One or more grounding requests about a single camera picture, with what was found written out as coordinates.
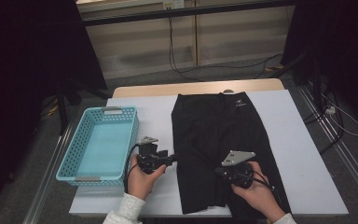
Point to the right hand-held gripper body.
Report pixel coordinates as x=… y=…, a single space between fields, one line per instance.
x=237 y=174

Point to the black curtain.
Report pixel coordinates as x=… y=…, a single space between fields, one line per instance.
x=341 y=40
x=18 y=77

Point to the white wall socket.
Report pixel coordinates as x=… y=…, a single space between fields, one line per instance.
x=173 y=4

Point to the black pants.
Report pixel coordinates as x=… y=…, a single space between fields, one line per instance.
x=208 y=133

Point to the light blue perforated plastic basket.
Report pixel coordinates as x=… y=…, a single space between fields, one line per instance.
x=105 y=146

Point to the person's left hand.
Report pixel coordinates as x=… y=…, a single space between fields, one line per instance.
x=143 y=180

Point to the metal floor rail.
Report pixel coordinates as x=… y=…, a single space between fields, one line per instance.
x=48 y=174
x=345 y=152

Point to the round grey table grommet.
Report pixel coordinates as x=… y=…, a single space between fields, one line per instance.
x=228 y=90

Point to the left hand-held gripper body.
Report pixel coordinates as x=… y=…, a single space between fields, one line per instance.
x=149 y=158

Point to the person's right hand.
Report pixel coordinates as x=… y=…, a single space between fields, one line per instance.
x=258 y=196

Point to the wooden table with white top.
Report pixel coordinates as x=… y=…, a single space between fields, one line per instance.
x=301 y=149

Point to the black metal stand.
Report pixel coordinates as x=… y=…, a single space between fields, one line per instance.
x=292 y=63

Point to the white plug adapter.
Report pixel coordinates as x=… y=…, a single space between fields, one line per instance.
x=330 y=110

